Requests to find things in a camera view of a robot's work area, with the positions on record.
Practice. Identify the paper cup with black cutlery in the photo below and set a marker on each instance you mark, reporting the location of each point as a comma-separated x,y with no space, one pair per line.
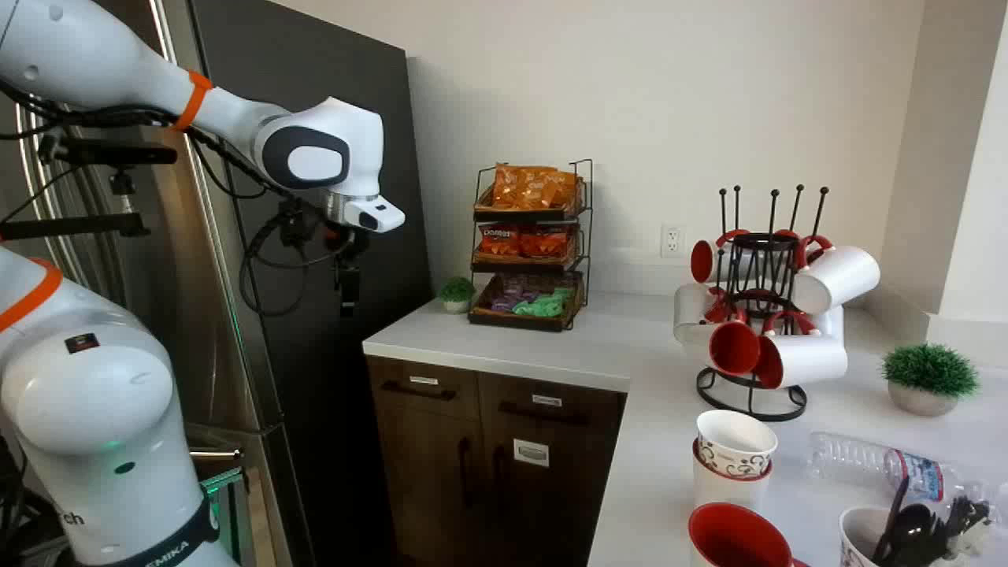
861,529

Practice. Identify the white mug top right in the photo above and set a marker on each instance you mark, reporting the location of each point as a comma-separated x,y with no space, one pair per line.
836,278

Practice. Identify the clear plastic water bottle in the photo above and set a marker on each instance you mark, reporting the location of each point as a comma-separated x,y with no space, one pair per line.
887,466

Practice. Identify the white mug holding cup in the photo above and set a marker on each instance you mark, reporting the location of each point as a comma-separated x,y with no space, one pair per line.
712,486

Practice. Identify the red mug upper left rack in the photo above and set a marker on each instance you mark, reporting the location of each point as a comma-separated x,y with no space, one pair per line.
704,259

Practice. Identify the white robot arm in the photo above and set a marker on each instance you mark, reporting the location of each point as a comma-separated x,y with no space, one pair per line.
85,384

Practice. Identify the small potted plant left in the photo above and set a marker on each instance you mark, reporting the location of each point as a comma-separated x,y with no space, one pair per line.
457,293

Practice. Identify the red mug rack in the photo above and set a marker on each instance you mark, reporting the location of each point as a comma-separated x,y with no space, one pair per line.
704,259
734,347

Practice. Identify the brown wooden cabinet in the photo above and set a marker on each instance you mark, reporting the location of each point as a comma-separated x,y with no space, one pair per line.
492,470

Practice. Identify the black mug tree rack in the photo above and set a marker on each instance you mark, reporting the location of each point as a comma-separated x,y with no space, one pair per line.
751,284

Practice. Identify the patterned paper cup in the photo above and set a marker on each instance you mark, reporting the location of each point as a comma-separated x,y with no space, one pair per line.
734,441

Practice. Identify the potted plant in white pot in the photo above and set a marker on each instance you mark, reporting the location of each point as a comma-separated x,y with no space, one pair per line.
926,380

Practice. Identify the white mug lower right rack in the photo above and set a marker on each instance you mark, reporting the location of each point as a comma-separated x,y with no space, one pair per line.
799,360

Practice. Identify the wire snack rack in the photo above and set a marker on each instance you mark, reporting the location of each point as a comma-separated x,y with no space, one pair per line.
531,265

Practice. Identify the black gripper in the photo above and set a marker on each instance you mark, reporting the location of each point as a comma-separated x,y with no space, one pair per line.
347,270

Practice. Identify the black refrigerator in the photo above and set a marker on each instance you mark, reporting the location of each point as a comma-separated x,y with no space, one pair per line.
266,360

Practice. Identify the orange snack bag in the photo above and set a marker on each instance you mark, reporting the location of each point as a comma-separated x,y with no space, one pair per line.
534,187

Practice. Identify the red mug lower left rack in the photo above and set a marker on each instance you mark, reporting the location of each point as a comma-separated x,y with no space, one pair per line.
734,347

